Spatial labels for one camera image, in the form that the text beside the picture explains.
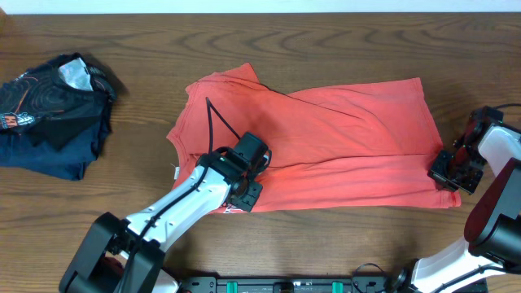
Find red t-shirt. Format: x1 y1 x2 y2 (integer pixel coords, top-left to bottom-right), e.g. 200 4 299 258
168 63 462 212

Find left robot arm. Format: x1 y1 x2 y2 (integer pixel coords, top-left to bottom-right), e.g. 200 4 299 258
59 133 272 292

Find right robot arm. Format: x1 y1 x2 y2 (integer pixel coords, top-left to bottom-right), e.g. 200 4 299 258
388 107 520 292

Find navy blue folded garment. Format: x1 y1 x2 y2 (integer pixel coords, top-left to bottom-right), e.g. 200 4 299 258
1 120 111 181

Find black graphic t-shirt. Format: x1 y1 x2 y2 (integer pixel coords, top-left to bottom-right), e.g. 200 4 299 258
1 53 116 150

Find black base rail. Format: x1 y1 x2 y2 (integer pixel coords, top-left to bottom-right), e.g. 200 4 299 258
177 275 418 293

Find small black cable loop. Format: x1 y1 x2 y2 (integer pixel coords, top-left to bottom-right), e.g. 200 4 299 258
348 262 387 293

